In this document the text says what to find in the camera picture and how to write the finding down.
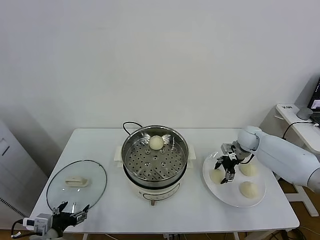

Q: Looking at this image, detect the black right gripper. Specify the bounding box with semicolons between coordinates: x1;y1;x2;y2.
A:
214;153;238;185

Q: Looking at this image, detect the white electric cooker pot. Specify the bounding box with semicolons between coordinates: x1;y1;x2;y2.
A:
114;144;197;207

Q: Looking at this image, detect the grey round desk gadget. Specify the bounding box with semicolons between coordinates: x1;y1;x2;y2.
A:
296;106;314;121

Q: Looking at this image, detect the glass lid with cream handle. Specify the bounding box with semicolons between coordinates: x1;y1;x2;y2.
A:
45;159;108;216

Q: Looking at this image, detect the black cooker power cable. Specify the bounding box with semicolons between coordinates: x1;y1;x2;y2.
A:
122;121;143;138

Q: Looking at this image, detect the white round plate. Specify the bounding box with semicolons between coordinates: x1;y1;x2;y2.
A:
201;150;267;208

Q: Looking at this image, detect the white side desk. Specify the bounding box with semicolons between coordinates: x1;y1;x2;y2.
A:
275;103;320;217

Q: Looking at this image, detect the stainless steel steamer basket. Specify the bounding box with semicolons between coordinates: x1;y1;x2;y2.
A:
120;125;189;181

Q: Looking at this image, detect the black laptop charging cable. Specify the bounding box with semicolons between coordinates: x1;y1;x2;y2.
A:
282;121;315;140

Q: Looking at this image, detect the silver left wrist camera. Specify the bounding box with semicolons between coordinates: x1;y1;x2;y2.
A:
22;213;53;235

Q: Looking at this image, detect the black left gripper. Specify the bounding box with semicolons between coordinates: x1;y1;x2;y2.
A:
51;200;90;232

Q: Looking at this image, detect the white steamed baozi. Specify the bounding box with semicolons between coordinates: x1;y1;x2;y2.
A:
239;163;258;177
238;181;259;200
208;169;227;185
149;135;165;151

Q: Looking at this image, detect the white cabinet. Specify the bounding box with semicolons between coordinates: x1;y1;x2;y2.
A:
0;119;50;221

